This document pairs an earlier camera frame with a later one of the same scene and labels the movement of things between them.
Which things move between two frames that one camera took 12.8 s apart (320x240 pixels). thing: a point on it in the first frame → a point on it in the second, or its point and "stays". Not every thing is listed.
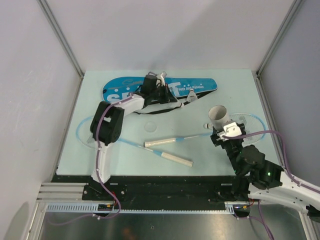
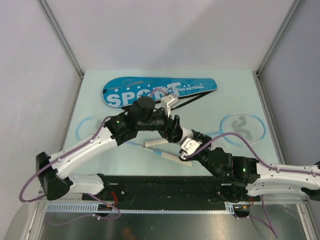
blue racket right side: x=254 y=124 stays
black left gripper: x=168 y=97 → x=172 y=132
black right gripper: x=215 y=141 → x=205 y=139
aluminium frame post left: x=53 y=21 stays
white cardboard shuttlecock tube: x=219 y=116 → x=187 y=132
